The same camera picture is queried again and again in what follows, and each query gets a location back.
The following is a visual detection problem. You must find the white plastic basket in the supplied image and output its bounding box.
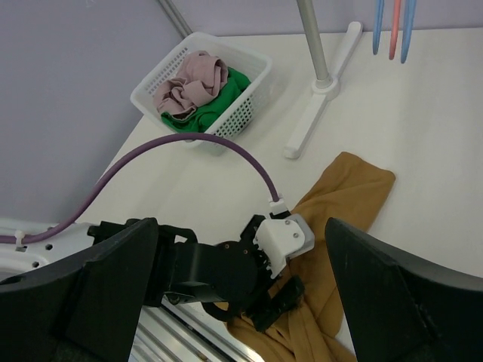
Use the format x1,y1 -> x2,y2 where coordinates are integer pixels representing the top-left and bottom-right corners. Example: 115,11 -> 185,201
131,32 -> 272,140

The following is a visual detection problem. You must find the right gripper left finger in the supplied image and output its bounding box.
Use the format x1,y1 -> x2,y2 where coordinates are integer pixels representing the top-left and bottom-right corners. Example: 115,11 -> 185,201
1,219 -> 158,361

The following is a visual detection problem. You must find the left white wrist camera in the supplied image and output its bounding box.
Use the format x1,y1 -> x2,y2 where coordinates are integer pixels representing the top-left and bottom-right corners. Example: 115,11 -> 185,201
253,194 -> 315,279

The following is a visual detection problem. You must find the light blue hanger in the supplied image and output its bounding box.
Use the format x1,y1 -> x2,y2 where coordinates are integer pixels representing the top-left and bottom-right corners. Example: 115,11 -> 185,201
372,0 -> 385,55
401,0 -> 417,64

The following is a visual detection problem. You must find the metal clothes rack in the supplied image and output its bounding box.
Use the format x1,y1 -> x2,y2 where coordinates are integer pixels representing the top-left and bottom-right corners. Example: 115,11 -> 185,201
283,0 -> 363,160

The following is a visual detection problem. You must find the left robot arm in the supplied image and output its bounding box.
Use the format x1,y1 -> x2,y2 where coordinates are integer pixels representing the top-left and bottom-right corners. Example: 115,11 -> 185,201
1,215 -> 304,332

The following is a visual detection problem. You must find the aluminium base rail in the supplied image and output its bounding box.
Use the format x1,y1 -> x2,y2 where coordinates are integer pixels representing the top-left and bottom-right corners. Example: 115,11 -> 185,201
129,301 -> 262,361

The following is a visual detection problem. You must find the brown tank top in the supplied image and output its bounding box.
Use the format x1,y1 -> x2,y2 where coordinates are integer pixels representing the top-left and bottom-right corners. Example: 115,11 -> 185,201
226,152 -> 395,361

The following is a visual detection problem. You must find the green tank top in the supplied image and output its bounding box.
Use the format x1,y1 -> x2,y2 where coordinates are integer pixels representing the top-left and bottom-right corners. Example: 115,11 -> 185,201
160,67 -> 251,133

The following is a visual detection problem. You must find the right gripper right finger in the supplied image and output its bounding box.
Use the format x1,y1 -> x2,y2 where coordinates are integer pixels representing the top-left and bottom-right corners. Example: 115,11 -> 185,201
325,218 -> 482,361

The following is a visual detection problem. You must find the mauve tank top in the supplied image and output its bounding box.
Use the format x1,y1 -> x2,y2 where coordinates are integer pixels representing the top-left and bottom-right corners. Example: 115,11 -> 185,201
153,51 -> 229,121

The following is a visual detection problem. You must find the pink wire hanger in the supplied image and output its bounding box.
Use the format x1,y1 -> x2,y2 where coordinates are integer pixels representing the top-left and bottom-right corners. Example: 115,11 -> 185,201
389,0 -> 401,60

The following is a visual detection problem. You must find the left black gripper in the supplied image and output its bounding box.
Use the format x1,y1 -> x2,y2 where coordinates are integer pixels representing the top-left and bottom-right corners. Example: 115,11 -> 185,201
165,215 -> 305,333

